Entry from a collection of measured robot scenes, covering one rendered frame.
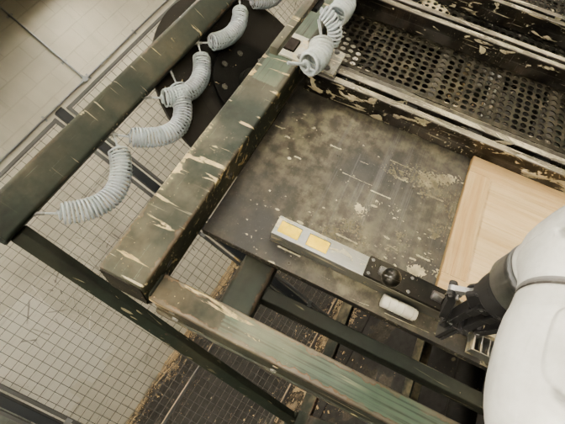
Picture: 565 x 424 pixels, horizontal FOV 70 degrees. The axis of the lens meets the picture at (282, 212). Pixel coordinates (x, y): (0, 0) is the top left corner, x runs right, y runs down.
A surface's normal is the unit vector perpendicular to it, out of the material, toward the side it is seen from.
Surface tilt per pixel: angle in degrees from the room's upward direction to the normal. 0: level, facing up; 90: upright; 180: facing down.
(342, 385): 57
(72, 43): 90
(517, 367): 5
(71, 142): 90
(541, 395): 14
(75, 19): 90
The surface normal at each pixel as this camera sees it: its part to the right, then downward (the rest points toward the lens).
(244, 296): 0.11, -0.49
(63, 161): 0.58, -0.18
